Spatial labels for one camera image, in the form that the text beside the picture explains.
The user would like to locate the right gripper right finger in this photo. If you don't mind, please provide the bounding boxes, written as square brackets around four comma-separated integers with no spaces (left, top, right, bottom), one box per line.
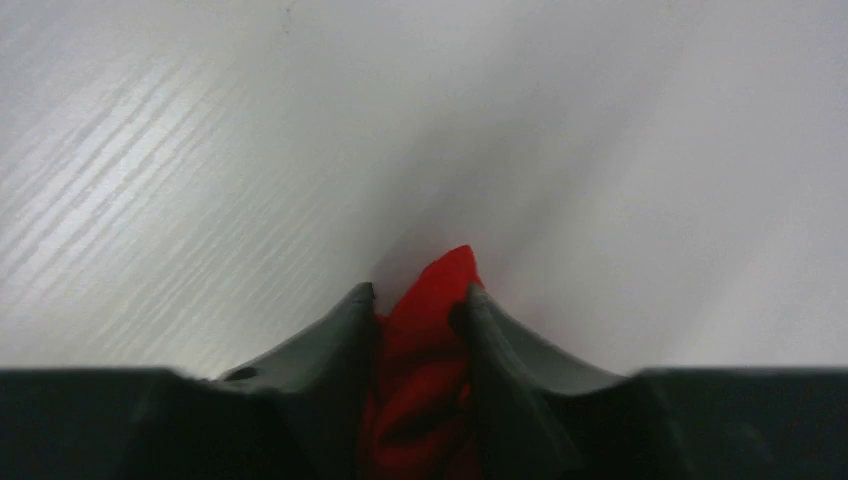
[449,284,623,479]

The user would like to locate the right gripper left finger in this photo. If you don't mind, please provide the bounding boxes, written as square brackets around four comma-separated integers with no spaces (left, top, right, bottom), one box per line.
[216,282,379,479]

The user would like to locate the red t shirt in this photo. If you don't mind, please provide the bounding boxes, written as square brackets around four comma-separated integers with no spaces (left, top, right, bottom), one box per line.
[358,245,483,479]

